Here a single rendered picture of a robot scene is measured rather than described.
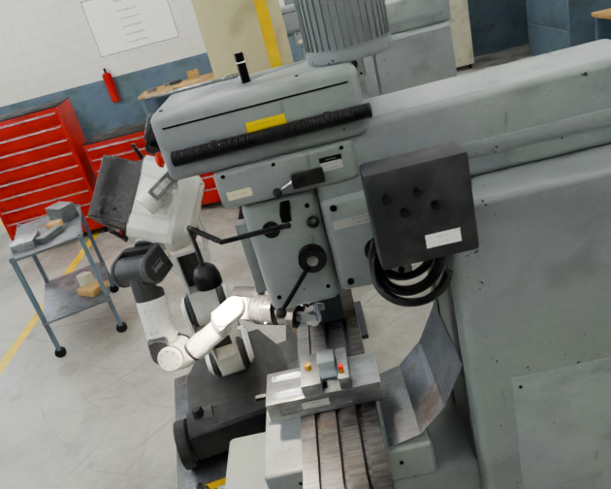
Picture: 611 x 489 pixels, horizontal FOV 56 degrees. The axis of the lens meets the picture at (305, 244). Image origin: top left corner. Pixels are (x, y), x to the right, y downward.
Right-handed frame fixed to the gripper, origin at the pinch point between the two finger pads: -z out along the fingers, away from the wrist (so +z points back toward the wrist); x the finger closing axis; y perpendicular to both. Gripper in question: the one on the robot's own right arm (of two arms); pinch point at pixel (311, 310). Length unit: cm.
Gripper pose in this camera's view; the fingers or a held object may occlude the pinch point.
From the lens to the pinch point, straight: 164.8
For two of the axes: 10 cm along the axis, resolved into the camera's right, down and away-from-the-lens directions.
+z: -9.0, 0.2, 4.4
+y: 2.3, 8.7, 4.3
